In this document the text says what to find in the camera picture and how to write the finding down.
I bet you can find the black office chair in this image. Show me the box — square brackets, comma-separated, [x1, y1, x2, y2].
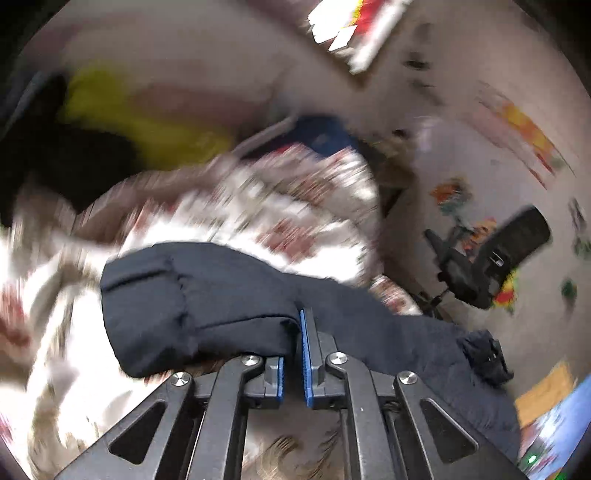
[422, 205, 552, 319]

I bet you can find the yellow bear wall sticker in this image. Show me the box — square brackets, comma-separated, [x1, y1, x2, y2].
[492, 270, 520, 315]

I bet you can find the brown cardboard box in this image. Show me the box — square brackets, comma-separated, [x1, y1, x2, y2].
[515, 360, 578, 428]

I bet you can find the yellow cloth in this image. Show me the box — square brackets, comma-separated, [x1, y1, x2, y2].
[65, 65, 234, 169]

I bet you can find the floral red white bedspread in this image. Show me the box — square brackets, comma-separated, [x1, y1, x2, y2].
[0, 143, 430, 480]

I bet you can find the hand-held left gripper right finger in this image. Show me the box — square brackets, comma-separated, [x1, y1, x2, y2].
[299, 308, 527, 480]

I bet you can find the blue printed box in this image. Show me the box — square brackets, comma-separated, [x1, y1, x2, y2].
[517, 383, 586, 476]

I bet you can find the orange wall sticker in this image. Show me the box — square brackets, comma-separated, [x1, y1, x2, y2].
[478, 88, 575, 188]

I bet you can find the small colourful wall sticker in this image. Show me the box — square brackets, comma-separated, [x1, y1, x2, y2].
[430, 178, 472, 214]

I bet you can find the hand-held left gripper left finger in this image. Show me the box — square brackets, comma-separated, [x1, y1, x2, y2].
[55, 353, 284, 480]

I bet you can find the pile of dark clothes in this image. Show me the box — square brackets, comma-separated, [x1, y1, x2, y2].
[0, 74, 141, 224]

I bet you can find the dark navy padded jacket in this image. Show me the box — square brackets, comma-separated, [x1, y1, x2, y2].
[99, 242, 522, 462]

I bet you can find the blue cloth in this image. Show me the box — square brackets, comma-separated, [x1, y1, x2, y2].
[291, 115, 358, 155]

